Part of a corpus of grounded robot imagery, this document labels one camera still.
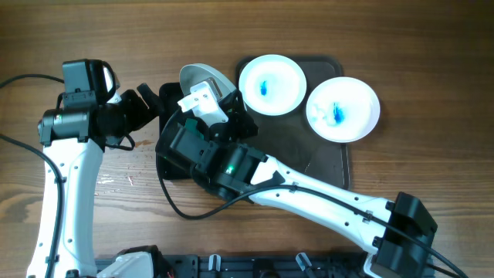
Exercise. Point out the pale blue plate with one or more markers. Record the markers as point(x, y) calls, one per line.
point(192, 74)

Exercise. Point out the green yellow sponge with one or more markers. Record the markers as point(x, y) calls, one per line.
point(195, 126)

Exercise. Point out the white plate top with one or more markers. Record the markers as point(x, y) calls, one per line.
point(272, 85)

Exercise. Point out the brown plastic tray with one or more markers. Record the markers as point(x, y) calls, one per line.
point(291, 140)

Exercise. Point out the black rectangular tray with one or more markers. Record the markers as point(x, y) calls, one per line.
point(171, 165)

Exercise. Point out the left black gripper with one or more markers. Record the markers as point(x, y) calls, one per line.
point(142, 115)

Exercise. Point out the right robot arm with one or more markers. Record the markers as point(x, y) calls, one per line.
point(395, 236)

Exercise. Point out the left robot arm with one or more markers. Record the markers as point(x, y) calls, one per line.
point(90, 116)

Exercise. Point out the white plate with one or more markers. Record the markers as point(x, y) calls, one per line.
point(343, 109)
point(272, 85)

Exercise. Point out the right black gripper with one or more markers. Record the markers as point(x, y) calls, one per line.
point(235, 109)

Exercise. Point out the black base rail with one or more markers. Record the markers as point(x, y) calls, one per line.
point(335, 265)

